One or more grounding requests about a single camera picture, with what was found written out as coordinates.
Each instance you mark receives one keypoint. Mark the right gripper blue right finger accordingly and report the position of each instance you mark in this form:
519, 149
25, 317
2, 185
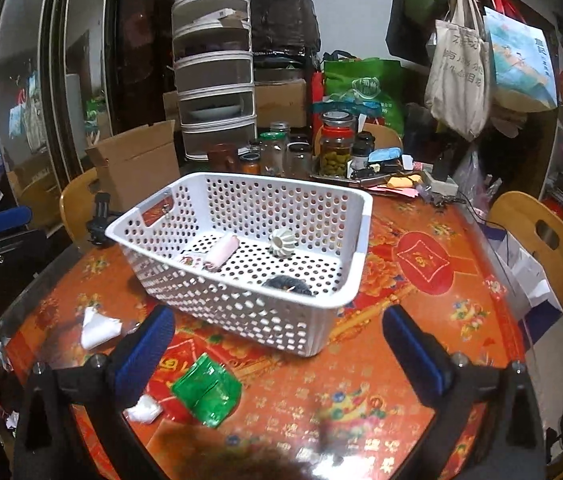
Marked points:
425, 363

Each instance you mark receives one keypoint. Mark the blue illustrated paper bag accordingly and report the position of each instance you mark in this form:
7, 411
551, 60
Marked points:
524, 74

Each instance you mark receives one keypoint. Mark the green foil packet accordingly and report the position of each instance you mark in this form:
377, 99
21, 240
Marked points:
208, 391

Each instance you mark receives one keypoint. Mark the dark grey sock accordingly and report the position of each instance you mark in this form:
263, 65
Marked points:
288, 284

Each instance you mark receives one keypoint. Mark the white pink towel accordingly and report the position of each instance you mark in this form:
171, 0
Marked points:
220, 252

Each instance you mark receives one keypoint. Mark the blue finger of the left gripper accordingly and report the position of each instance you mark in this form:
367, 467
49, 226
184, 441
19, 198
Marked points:
14, 218

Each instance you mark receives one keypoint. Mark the red lid pickle jar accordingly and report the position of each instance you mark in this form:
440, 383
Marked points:
335, 143

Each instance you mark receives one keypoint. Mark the black phone stand clamp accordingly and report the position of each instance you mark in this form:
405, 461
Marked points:
102, 217

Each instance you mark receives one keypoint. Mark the green lid glass jar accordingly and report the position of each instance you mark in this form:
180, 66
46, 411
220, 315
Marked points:
273, 150

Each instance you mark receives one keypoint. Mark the white perforated plastic basket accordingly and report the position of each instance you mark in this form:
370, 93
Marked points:
165, 237

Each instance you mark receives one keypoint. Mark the white ribbed round ornament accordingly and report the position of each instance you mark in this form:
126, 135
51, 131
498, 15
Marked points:
282, 243

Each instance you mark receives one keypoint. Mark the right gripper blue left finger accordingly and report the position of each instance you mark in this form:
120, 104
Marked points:
137, 355

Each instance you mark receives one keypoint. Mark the grey stacked drawer unit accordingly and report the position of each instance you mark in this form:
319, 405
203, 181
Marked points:
214, 74

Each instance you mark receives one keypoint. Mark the left wooden chair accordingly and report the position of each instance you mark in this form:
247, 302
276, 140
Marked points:
76, 206

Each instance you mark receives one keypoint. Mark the small white ball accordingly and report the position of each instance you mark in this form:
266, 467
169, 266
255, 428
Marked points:
145, 411

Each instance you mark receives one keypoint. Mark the brown cardboard box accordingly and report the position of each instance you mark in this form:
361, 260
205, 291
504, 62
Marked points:
135, 164

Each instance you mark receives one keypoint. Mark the green shopping bag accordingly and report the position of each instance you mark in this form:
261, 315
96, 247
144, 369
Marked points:
372, 85

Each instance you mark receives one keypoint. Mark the beige canvas tote bag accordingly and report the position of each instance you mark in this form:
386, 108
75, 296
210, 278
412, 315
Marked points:
459, 86

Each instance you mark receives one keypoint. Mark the brown plastic jug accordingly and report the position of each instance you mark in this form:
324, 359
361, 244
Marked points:
223, 157

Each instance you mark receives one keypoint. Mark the orange small jar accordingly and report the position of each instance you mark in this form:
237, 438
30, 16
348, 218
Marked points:
250, 163

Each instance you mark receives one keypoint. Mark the right wooden chair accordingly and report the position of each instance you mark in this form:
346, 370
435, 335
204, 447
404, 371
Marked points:
538, 229

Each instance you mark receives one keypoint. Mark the wooden chair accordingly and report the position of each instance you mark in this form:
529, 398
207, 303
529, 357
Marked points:
76, 206
538, 229

